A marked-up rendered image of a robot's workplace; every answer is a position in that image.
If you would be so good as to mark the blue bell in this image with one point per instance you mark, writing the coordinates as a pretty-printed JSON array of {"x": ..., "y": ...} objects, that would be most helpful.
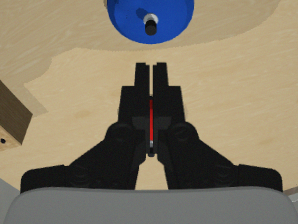
[{"x": 136, "y": 19}]

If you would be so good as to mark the red bell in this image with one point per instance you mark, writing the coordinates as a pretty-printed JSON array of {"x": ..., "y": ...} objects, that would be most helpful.
[{"x": 151, "y": 129}]

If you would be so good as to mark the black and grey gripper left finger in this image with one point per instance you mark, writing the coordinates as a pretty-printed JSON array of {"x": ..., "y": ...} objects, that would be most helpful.
[{"x": 108, "y": 164}]

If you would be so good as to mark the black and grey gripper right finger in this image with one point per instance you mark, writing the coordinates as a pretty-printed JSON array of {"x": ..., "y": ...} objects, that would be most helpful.
[{"x": 195, "y": 164}]

